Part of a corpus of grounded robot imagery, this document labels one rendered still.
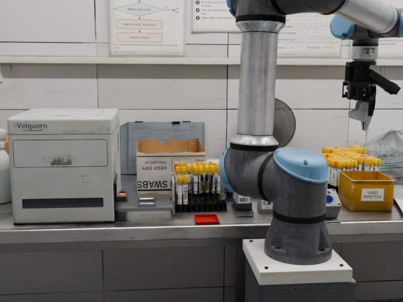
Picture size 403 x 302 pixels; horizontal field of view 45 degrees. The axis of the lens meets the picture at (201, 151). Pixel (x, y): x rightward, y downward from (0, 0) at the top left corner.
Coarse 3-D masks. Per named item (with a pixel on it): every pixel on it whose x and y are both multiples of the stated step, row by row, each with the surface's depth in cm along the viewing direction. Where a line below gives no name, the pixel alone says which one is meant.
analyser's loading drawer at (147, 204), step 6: (138, 192) 142; (138, 198) 138; (144, 198) 143; (150, 198) 144; (174, 198) 140; (120, 204) 141; (126, 204) 141; (132, 204) 141; (138, 204) 138; (144, 204) 138; (150, 204) 138; (156, 204) 141; (162, 204) 141; (168, 204) 141; (174, 204) 139; (120, 210) 138; (126, 210) 138; (132, 210) 138; (138, 210) 138; (144, 210) 138; (150, 210) 139; (156, 210) 139; (162, 210) 139; (168, 210) 139; (174, 210) 139
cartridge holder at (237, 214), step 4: (232, 204) 151; (236, 204) 144; (240, 204) 144; (244, 204) 144; (248, 204) 144; (232, 208) 149; (236, 208) 144; (240, 208) 144; (244, 208) 144; (248, 208) 145; (236, 212) 143; (240, 212) 143; (244, 212) 143; (248, 212) 143; (252, 212) 143; (236, 216) 143; (240, 216) 143; (248, 216) 144
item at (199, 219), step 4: (196, 216) 142; (200, 216) 142; (204, 216) 142; (208, 216) 143; (212, 216) 143; (216, 216) 141; (196, 220) 137; (200, 220) 139; (204, 220) 139; (208, 220) 139; (212, 220) 139; (216, 220) 139; (196, 224) 136; (200, 224) 136; (204, 224) 136; (208, 224) 136
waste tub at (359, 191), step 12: (348, 180) 150; (360, 180) 147; (372, 180) 147; (384, 180) 147; (348, 192) 150; (360, 192) 148; (372, 192) 148; (384, 192) 148; (348, 204) 150; (360, 204) 148; (372, 204) 148; (384, 204) 149
